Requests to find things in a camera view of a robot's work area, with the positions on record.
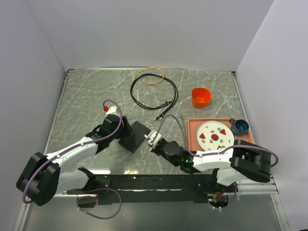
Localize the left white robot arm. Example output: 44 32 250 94
16 115 132 206

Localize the orange plastic cup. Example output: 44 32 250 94
191 88 212 108

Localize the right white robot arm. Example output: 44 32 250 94
147 138 279 192

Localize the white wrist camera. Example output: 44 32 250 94
106 106 118 116
144 130 162 147

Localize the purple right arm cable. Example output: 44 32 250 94
154 114 279 210

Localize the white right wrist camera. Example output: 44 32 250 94
144 130 162 147

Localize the pink plastic tray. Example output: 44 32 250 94
186 118 254 151

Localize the yellow ethernet cable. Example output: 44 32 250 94
132 66 166 87

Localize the black cable with teal plugs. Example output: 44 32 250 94
130 73 179 121

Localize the black network switch box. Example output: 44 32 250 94
118 121 150 154

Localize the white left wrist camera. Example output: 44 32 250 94
106 106 118 116

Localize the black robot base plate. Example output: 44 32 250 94
67 174 237 205

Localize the white watermelon pattern plate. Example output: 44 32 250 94
196 120 235 151

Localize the blue ceramic mug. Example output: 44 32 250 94
229 118 249 136

